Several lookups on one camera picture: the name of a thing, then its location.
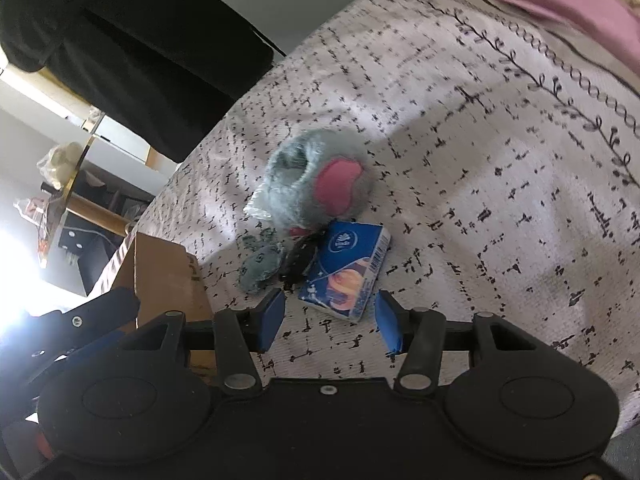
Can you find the brown cardboard box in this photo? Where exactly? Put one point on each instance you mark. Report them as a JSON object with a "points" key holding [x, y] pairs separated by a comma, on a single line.
{"points": [[165, 280]]}

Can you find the small grey plush toy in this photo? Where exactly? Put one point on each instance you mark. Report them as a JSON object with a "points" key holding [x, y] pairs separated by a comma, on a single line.
{"points": [[257, 262]]}

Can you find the black box white dots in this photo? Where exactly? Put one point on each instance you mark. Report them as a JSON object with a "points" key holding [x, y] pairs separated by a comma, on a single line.
{"points": [[75, 242]]}

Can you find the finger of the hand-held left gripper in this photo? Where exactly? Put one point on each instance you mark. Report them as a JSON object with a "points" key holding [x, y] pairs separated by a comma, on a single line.
{"points": [[80, 317], [97, 346]]}

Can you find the small orange red item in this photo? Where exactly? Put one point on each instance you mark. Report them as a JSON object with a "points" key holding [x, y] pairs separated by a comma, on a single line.
{"points": [[297, 231]]}

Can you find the person in black clothes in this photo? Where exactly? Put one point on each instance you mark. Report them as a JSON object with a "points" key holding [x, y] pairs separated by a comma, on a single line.
{"points": [[125, 50]]}

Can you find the grey plush toy pink patches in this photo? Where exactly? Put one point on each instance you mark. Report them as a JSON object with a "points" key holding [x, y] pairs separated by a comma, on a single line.
{"points": [[310, 185]]}

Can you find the white black printed blanket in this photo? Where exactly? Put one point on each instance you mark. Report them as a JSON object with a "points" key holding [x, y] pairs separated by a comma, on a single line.
{"points": [[450, 160]]}

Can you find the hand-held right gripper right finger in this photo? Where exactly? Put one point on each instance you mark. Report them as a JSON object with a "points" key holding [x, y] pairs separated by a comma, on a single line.
{"points": [[390, 326]]}

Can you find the clear water bottle red label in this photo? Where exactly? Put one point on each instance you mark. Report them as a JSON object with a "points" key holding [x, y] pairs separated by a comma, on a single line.
{"points": [[32, 207]]}

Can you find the round gold-edged table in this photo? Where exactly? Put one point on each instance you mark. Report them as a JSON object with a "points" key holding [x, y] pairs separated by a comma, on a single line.
{"points": [[95, 211]]}

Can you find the plastic bag of buns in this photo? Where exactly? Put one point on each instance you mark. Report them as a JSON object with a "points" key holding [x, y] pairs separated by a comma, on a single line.
{"points": [[57, 160]]}

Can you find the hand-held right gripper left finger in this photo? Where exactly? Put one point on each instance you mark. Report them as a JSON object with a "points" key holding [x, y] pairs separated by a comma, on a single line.
{"points": [[271, 321]]}

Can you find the black fabric item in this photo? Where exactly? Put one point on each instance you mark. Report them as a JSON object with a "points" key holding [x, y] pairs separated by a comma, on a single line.
{"points": [[300, 260]]}

